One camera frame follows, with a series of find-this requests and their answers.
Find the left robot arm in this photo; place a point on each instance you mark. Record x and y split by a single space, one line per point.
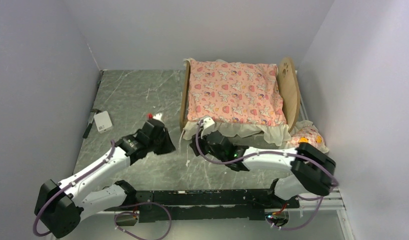
62 205

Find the white small box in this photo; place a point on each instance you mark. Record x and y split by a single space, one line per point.
103 122

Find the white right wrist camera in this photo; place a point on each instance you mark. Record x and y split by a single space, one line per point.
207 125

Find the pink unicorn print mattress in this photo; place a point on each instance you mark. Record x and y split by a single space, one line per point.
243 99

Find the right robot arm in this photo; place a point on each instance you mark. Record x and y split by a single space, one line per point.
310 170

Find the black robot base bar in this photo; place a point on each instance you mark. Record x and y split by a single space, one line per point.
251 204

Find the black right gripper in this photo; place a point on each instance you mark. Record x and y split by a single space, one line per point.
194 144

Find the wooden pet bed frame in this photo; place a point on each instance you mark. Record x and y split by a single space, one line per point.
288 88

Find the aluminium rail at table edge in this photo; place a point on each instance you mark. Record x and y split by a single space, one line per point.
302 111

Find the pink checkered duck pillow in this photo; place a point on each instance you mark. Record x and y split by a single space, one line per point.
306 132

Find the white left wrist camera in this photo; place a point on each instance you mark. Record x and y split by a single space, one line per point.
158 116

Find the black marker pen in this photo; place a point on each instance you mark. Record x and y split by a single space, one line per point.
93 112

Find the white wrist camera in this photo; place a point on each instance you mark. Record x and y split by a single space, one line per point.
158 116
207 125

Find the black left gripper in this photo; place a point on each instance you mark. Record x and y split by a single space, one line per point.
169 146

